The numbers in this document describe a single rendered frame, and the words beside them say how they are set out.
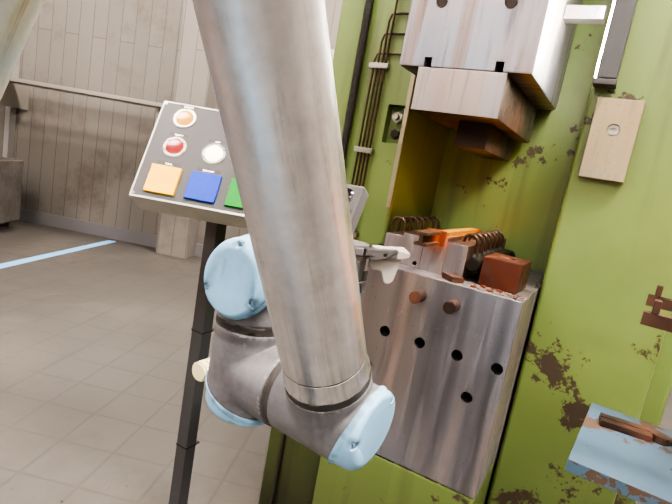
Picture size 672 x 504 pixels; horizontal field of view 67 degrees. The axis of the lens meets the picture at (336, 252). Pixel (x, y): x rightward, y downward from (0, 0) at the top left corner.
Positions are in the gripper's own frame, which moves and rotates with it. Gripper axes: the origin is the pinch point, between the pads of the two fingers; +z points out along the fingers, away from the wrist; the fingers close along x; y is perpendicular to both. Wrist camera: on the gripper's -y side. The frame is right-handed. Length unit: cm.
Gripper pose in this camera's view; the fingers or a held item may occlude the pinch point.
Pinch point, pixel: (375, 242)
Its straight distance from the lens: 87.9
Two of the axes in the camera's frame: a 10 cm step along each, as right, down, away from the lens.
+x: 8.6, 2.3, -4.6
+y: -1.7, 9.7, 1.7
